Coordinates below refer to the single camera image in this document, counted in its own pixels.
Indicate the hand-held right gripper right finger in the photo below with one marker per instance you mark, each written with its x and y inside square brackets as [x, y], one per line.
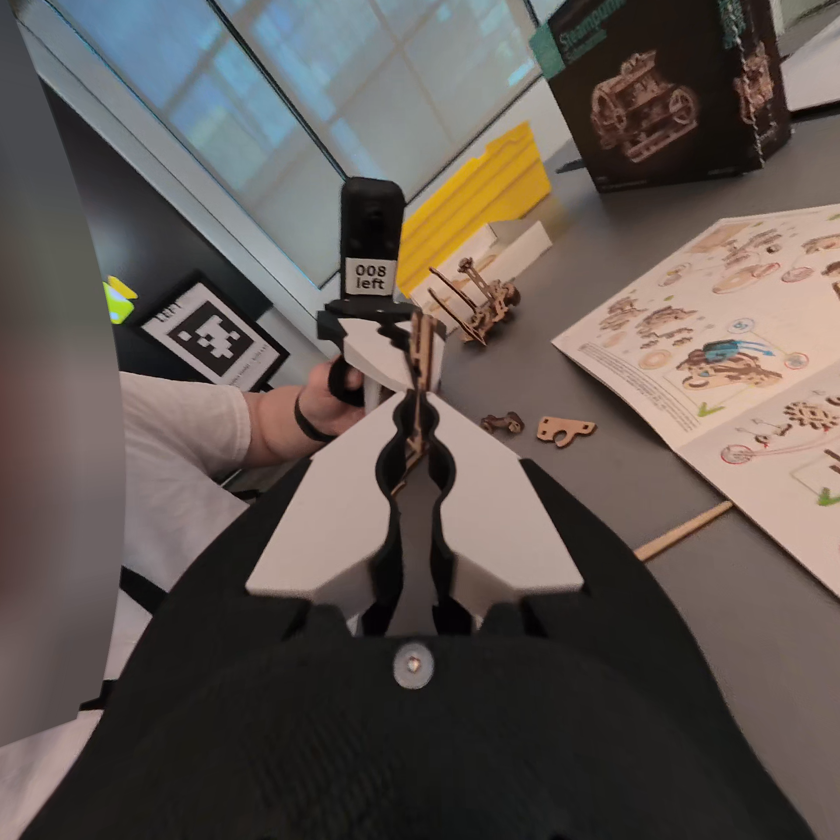
[512, 525]

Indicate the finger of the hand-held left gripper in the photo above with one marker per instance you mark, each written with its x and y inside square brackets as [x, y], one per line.
[374, 354]
[438, 354]

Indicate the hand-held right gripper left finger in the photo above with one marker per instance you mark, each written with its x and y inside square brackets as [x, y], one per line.
[315, 525]

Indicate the wooden model part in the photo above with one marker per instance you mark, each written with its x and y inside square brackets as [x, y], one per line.
[423, 348]

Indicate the person's left forearm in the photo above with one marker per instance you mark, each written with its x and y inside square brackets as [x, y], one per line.
[275, 426]

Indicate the partly built wooden model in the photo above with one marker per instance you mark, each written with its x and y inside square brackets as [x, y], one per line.
[485, 302]

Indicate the black model kit box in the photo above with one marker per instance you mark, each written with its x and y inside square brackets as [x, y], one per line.
[656, 98]

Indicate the person's left hand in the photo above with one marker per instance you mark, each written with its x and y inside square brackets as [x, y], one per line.
[321, 400]

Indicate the small dark wooden wheel part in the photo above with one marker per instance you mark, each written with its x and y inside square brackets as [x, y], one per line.
[502, 423]

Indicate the stack of yellow plastic bins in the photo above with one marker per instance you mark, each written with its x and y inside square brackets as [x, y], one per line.
[479, 190]

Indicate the white cardboard box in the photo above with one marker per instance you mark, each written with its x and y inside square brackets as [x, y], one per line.
[525, 243]

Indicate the large glass window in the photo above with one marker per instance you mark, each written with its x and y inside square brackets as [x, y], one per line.
[295, 98]

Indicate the black white marker sign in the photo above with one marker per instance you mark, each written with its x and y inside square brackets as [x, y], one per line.
[210, 334]

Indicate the thin wooden stick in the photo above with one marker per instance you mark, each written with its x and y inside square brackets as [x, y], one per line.
[682, 531]

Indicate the yellow green tag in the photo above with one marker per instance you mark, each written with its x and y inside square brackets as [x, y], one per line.
[119, 298]

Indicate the illustrated instruction booklet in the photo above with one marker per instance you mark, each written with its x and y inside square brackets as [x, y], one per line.
[722, 341]

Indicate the white paper sheet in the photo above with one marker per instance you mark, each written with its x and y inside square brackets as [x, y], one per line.
[814, 65]

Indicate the flat wooden bracket part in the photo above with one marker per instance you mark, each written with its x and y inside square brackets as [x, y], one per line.
[564, 430]

